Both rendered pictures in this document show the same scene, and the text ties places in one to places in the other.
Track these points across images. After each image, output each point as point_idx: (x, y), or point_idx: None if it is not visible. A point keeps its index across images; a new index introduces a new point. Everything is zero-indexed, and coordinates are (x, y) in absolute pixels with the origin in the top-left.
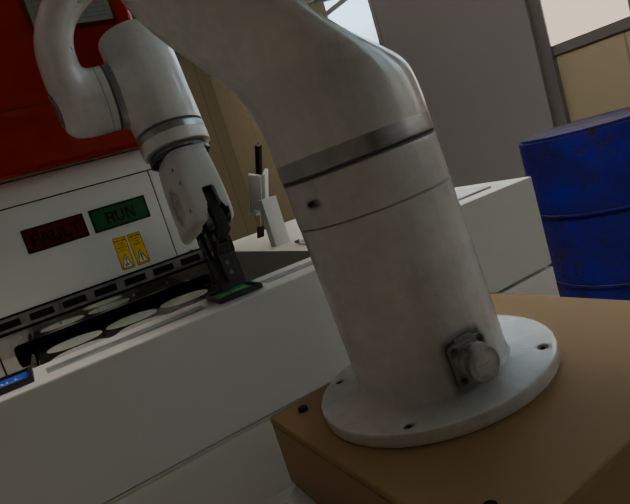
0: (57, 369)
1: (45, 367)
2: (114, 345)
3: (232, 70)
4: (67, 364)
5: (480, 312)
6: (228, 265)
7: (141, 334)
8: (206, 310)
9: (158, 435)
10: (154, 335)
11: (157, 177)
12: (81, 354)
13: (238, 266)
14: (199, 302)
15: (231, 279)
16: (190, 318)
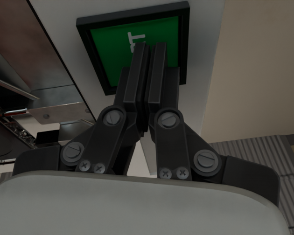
0: (156, 169)
1: (145, 176)
2: (149, 150)
3: None
4: (151, 167)
5: None
6: (178, 100)
7: (146, 138)
8: (182, 93)
9: None
10: (198, 132)
11: None
12: (147, 165)
13: (163, 74)
14: (95, 96)
15: (179, 79)
16: (190, 108)
